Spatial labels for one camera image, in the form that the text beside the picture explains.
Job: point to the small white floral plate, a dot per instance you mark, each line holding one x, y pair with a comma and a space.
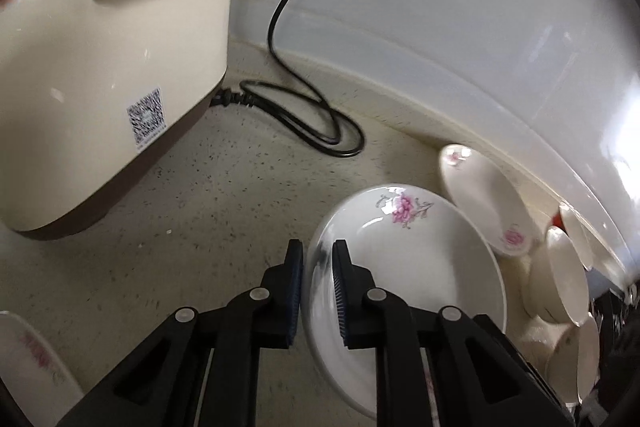
417, 245

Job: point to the white floral dish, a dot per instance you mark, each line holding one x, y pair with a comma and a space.
35, 382

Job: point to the red and white bowl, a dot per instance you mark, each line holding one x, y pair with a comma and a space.
566, 219

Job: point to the cream rice cooker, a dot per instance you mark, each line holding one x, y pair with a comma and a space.
93, 94

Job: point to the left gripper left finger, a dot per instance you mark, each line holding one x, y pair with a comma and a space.
201, 368

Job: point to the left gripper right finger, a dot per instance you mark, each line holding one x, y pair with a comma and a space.
439, 368

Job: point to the large white floral plate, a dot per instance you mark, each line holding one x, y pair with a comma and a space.
479, 188

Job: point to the white floral bowl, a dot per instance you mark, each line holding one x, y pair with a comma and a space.
573, 368

